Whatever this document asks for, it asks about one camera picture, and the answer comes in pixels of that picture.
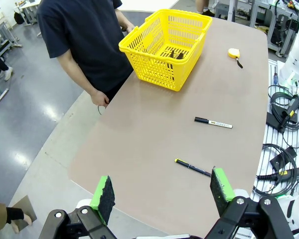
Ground bystander bare hand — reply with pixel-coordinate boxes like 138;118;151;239
10;214;33;234

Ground person's right forearm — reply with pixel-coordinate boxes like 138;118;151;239
57;48;106;100

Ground bystander legs black shoes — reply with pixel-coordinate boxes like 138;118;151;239
195;0;216;17

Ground white marker black cap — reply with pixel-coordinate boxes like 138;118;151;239
194;116;233;130

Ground person's right hand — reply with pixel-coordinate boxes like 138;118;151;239
90;89;111;109

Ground large white table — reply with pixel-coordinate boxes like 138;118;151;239
118;0;180;13

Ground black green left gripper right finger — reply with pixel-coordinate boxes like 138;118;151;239
205;167;296;239

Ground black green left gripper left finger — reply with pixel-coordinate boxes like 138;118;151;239
38;175;117;239

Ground brown cardboard sheet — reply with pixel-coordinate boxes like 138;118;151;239
11;195;38;233

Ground yellow plastic shopping basket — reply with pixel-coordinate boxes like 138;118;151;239
118;9;213;93

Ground black handheld pendant yellow label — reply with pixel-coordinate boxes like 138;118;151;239
278;94;299;133
256;166;299;183

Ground person's left forearm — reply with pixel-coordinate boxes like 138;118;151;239
114;8;136;28

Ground bystander leg white shoe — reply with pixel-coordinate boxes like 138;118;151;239
0;44;14;82

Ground person in navy t-shirt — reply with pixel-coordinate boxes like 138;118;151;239
36;0;136;94

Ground yellow tape measure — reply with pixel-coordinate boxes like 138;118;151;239
227;48;244;69

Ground bystander brown sleeve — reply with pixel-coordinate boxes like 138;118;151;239
0;202;25;232

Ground black pen yellow cap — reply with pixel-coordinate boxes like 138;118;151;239
174;158;213;178

